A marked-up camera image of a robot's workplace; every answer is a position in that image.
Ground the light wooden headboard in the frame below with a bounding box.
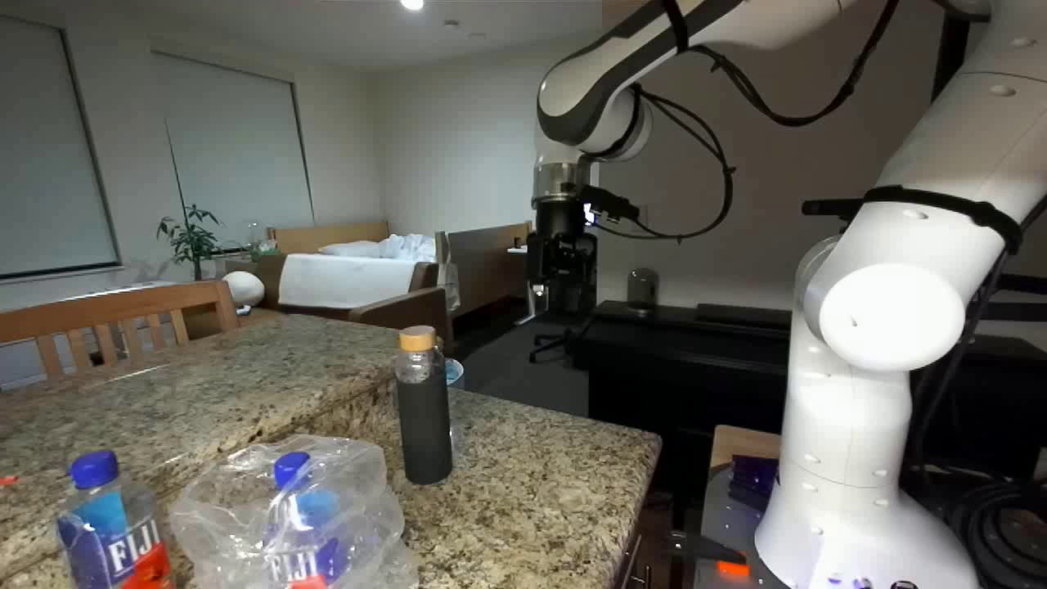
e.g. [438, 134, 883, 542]
[266, 219, 392, 258]

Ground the green potted plant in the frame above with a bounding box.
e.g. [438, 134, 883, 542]
[154, 202, 226, 286]

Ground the wooden desk panel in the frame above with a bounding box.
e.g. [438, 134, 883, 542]
[436, 222, 535, 322]

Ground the large grey window blind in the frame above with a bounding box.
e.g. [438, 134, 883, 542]
[0, 12, 125, 277]

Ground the white round lamp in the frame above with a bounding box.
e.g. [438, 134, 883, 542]
[220, 268, 270, 313]

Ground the black low cabinet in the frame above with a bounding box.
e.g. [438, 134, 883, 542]
[571, 301, 1047, 483]

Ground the dark bottle with wooden cap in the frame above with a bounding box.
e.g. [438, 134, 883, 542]
[392, 324, 457, 488]

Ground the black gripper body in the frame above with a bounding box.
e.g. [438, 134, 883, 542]
[528, 194, 602, 275]

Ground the small grey device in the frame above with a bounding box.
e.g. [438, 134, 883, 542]
[624, 265, 660, 308]

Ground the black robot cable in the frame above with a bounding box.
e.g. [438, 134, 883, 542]
[593, 0, 909, 244]

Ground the bed with white bedding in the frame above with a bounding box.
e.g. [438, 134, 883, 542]
[276, 228, 438, 312]

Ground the coil of black cables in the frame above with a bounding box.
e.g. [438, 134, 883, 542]
[937, 467, 1047, 589]

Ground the black office chair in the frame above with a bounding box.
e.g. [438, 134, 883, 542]
[528, 268, 602, 367]

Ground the dark wooden bed footboard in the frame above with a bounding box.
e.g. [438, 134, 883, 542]
[347, 286, 454, 352]

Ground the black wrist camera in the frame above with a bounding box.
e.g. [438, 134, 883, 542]
[577, 188, 644, 226]

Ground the clear plastic bag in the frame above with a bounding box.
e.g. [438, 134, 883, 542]
[168, 435, 420, 589]

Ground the Fiji water bottle blue cap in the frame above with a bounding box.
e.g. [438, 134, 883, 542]
[258, 447, 357, 589]
[55, 447, 176, 589]

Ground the black strap around arm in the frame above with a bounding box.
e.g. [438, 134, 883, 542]
[800, 183, 1028, 255]

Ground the wooden slatted chair back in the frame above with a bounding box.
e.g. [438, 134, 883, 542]
[0, 277, 239, 385]

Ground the light wooden board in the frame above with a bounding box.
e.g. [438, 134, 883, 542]
[707, 421, 785, 472]

